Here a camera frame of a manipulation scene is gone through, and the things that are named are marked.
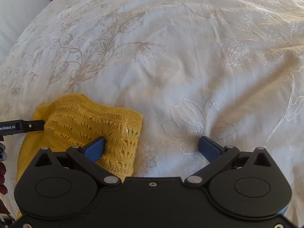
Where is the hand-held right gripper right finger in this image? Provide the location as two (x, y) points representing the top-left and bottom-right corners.
(185, 136), (272, 186)

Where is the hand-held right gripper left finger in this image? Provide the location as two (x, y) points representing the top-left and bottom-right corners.
(33, 136), (121, 187)

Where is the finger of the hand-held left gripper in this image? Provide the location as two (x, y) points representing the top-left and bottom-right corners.
(23, 121), (45, 131)

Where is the yellow knit sweater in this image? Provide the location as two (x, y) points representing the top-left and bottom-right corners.
(16, 94), (143, 219)

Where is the dark red cloth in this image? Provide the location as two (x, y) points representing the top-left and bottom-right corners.
(0, 163), (8, 195)

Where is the white embroidered bedspread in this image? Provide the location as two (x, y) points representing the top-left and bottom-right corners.
(0, 0), (304, 219)

